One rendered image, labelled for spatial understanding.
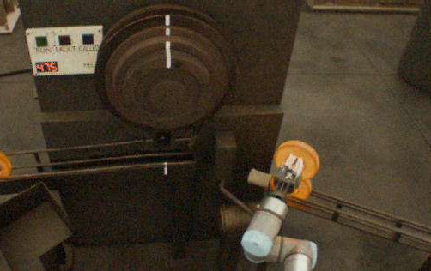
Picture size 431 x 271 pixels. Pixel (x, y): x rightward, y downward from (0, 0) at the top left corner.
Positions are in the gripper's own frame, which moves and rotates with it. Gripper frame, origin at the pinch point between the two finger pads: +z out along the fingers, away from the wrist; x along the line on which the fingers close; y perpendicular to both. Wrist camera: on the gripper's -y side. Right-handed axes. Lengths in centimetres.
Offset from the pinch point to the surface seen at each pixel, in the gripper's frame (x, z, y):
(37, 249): 71, -67, -14
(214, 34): 35, 9, 35
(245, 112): 26.7, 16.3, -9.6
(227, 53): 30.9, 10.1, 27.5
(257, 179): 13.5, -1.7, -24.3
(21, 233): 81, -66, -15
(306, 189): -5.9, 0.2, -19.9
